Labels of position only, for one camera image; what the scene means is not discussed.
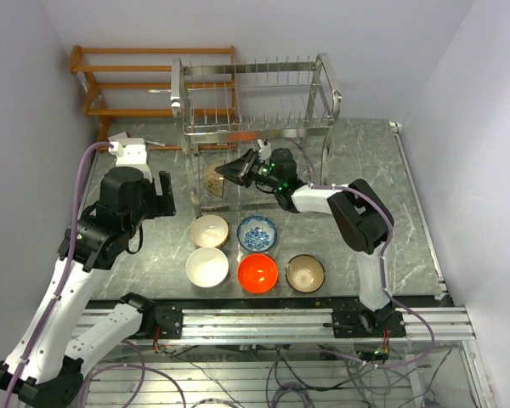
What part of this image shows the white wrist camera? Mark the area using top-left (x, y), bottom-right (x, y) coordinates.
top-left (107, 132), bottom-right (150, 173)
top-left (257, 139), bottom-right (272, 161)

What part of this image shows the aluminium rail beam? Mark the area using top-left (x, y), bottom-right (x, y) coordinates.
top-left (74, 306), bottom-right (477, 345)

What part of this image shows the beige interior dark bowl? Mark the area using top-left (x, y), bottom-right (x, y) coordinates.
top-left (285, 254), bottom-right (326, 293)

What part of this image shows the blue floral bowl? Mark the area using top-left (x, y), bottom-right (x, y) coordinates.
top-left (236, 215), bottom-right (278, 252)

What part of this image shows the wooden shelf rack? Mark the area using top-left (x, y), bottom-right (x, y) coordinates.
top-left (68, 45), bottom-right (236, 142)

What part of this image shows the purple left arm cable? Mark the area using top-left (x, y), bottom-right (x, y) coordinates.
top-left (2, 142), bottom-right (116, 408)

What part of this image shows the plain white bowl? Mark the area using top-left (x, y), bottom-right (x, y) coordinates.
top-left (185, 247), bottom-right (229, 288)

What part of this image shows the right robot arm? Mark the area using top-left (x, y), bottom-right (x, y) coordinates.
top-left (215, 148), bottom-right (394, 332)

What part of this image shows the steel dish rack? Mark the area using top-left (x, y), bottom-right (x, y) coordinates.
top-left (171, 53), bottom-right (342, 216)

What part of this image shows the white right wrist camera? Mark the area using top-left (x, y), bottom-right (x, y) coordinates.
top-left (257, 139), bottom-right (272, 161)

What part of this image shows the orange plastic bowl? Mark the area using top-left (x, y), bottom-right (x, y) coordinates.
top-left (237, 253), bottom-right (279, 294)

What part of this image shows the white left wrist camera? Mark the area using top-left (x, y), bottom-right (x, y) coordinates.
top-left (107, 132), bottom-right (150, 173)

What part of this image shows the white bowl orange rim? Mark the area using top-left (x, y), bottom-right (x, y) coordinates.
top-left (190, 214), bottom-right (230, 248)

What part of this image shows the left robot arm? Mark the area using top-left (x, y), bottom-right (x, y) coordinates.
top-left (0, 167), bottom-right (176, 407)

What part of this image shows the black bowl beige flower exterior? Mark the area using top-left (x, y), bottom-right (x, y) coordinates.
top-left (203, 161), bottom-right (225, 198)

